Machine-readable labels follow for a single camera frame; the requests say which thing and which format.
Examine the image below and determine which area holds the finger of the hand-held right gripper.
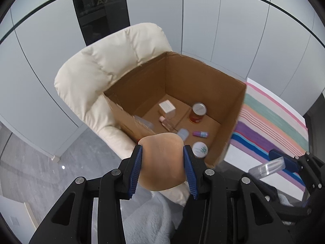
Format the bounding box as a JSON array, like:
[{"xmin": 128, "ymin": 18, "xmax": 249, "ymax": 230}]
[{"xmin": 269, "ymin": 149, "xmax": 301, "ymax": 173}]

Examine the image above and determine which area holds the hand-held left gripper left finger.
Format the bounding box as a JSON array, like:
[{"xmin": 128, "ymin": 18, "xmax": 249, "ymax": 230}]
[{"xmin": 29, "ymin": 145, "xmax": 143, "ymax": 244}]

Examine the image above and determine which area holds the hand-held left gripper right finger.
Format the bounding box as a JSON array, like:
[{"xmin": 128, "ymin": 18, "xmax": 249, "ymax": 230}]
[{"xmin": 183, "ymin": 145, "xmax": 297, "ymax": 244}]

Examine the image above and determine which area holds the white round tin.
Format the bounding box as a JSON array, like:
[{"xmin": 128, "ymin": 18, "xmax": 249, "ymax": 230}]
[{"xmin": 192, "ymin": 142, "xmax": 209, "ymax": 158}]

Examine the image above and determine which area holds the clear plastic case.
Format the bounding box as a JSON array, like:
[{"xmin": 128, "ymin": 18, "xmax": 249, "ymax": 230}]
[{"xmin": 248, "ymin": 157, "xmax": 285, "ymax": 177}]

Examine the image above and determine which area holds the red metal can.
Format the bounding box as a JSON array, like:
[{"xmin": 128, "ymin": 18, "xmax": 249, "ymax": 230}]
[{"xmin": 188, "ymin": 103, "xmax": 207, "ymax": 124}]

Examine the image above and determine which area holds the small beige carton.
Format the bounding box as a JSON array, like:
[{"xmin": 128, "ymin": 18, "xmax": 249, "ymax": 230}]
[{"xmin": 159, "ymin": 101, "xmax": 176, "ymax": 119}]

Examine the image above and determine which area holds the brown cardboard box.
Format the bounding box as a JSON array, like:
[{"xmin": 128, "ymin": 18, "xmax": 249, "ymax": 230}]
[{"xmin": 104, "ymin": 51, "xmax": 247, "ymax": 168}]

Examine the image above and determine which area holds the striped colourful cloth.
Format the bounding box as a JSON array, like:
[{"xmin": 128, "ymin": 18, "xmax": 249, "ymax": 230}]
[{"xmin": 231, "ymin": 81, "xmax": 309, "ymax": 192}]

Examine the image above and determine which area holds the grey fluffy blanket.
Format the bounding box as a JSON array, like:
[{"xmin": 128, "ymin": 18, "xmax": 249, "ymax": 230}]
[{"xmin": 122, "ymin": 191, "xmax": 294, "ymax": 244}]

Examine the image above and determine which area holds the cream padded armchair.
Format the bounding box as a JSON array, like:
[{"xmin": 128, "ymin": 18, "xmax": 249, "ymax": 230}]
[{"xmin": 54, "ymin": 23, "xmax": 190, "ymax": 207}]

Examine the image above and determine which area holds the black glass oven panel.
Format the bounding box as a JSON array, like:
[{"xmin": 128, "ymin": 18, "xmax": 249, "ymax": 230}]
[{"xmin": 69, "ymin": 0, "xmax": 130, "ymax": 47}]

